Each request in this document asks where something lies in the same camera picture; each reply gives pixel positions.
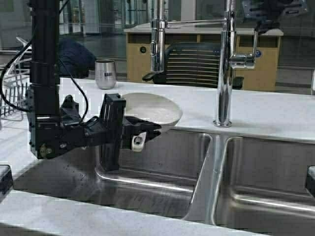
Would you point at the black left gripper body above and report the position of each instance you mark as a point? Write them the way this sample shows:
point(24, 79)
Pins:
point(104, 131)

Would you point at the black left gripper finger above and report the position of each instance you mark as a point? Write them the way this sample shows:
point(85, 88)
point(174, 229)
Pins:
point(134, 125)
point(137, 141)

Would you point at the white frying pan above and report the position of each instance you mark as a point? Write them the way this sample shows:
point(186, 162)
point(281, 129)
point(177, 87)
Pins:
point(153, 108)

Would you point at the black robot base right corner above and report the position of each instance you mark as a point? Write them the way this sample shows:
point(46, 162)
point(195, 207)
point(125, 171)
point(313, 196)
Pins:
point(310, 180)

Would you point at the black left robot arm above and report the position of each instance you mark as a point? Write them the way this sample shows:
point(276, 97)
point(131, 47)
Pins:
point(56, 127)

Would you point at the black robot base left corner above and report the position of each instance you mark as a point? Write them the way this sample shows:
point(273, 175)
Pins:
point(6, 180)

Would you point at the steel tumbler cup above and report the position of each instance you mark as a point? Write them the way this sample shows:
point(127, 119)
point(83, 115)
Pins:
point(105, 73)

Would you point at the dark blue jacket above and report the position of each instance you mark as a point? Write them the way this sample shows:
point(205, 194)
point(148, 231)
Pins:
point(75, 59)

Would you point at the wooden counter cabinet background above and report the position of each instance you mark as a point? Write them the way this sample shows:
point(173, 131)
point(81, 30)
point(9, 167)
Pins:
point(261, 78)

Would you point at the black slatted office chair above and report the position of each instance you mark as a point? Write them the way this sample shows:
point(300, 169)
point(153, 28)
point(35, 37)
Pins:
point(189, 64)

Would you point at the chrome kitchen faucet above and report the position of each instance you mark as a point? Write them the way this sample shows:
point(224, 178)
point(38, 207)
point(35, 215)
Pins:
point(229, 58)

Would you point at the stainless steel double sink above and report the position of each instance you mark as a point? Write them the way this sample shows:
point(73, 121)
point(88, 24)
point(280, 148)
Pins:
point(251, 184)

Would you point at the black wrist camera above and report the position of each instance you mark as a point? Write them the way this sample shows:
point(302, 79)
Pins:
point(69, 111)

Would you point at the white wire dish rack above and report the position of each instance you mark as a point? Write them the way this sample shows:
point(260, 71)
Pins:
point(15, 83)

